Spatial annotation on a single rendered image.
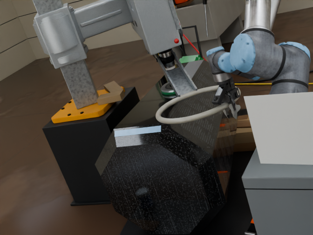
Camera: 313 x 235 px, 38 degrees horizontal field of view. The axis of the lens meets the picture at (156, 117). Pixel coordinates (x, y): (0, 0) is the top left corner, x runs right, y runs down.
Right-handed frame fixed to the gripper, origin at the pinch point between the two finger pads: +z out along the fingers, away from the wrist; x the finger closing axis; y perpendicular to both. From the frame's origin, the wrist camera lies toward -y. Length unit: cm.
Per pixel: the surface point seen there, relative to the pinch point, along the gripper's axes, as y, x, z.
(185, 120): -20.8, 10.4, -7.5
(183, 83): 20, 54, -10
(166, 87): 27, 82, -5
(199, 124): 15, 45, 15
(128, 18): 48, 131, -53
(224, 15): 281, 262, 4
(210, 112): -11.2, 1.5, -7.9
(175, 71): 27, 68, -16
